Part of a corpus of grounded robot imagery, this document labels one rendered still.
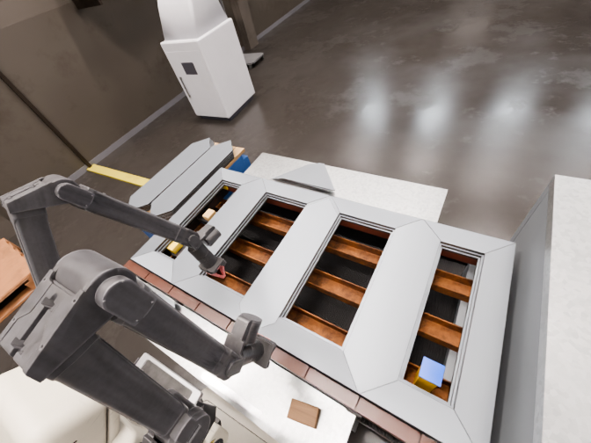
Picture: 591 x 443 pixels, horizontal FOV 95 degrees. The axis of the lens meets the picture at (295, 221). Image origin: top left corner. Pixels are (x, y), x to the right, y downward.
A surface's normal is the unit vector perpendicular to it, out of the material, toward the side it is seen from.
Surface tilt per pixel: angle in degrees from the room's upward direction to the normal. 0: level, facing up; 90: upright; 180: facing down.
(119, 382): 91
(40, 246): 83
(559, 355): 0
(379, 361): 0
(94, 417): 90
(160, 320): 90
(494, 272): 0
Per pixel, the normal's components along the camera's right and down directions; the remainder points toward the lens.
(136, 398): 0.84, 0.28
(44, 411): 0.16, -0.96
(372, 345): -0.20, -0.63
